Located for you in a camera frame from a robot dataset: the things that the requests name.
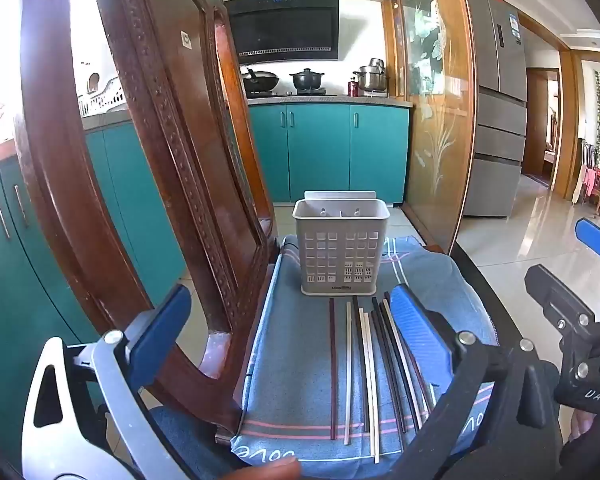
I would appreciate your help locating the white slatted rack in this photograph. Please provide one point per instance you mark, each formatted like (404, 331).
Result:
(100, 97)

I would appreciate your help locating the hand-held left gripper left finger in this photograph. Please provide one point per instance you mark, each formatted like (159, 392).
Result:
(162, 330)

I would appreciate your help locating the silver refrigerator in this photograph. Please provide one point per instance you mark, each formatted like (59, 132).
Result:
(497, 110)

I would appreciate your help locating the gas stove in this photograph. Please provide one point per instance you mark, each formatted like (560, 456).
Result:
(285, 94)

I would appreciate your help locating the grey plastic utensil holder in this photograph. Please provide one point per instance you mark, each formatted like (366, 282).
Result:
(341, 240)

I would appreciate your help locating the red bottle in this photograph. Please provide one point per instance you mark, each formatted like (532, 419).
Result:
(353, 89)

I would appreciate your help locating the black range hood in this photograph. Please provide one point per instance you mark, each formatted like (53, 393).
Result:
(285, 30)

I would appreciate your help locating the stainless steel pot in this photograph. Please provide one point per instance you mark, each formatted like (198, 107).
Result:
(372, 79)

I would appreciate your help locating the pink clothing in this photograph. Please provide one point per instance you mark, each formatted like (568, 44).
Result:
(587, 180)

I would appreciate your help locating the wooden door frame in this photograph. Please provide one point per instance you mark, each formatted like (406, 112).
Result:
(570, 125)

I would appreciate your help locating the painted glass sliding door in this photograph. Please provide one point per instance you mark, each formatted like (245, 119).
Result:
(430, 110)

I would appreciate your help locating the black wok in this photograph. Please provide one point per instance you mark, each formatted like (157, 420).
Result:
(260, 80)

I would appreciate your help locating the carved wooden chair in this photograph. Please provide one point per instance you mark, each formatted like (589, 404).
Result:
(190, 135)

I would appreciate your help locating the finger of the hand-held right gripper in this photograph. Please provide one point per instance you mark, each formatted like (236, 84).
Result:
(595, 237)
(550, 287)

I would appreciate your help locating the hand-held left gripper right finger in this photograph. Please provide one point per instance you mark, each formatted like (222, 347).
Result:
(420, 335)

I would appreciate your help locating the black clay pot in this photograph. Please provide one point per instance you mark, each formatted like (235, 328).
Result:
(307, 81)

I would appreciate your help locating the blue striped cloth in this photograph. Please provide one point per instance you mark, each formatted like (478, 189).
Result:
(300, 360)

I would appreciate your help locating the teal base cabinets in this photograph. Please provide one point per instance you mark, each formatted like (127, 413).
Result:
(320, 150)
(10, 285)

